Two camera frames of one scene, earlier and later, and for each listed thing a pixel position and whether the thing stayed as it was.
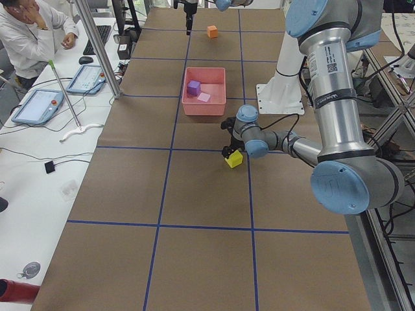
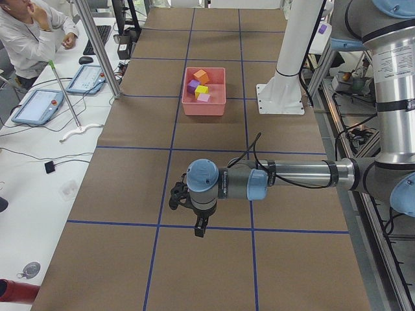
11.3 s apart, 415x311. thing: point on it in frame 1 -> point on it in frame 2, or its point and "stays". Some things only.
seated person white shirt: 27,35 stays
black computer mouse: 85,59 stays
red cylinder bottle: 17,292 stays
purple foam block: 193,87 stays
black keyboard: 104,32 stays
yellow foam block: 235,159 -> 201,89
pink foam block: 203,96 stays
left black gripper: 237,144 -> 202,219
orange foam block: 212,32 -> 201,76
